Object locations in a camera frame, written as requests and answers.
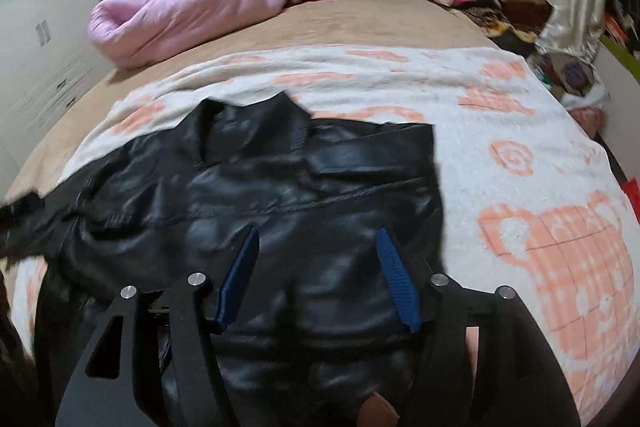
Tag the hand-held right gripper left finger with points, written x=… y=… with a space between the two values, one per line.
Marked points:
x=239 y=277

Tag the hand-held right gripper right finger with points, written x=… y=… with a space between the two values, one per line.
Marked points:
x=397 y=277

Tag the black leather jacket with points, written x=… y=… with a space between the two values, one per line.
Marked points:
x=300 y=187

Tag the heap of colourful clothes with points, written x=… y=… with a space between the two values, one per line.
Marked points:
x=570 y=77

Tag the white and orange printed blanket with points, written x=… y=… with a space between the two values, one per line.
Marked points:
x=500 y=132

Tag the beige bed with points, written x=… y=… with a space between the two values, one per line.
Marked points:
x=325 y=22

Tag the pink quilted jacket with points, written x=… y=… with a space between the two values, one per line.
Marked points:
x=190 y=12

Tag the white wardrobe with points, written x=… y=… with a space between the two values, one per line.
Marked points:
x=50 y=32

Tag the green board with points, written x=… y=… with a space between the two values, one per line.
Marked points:
x=620 y=54

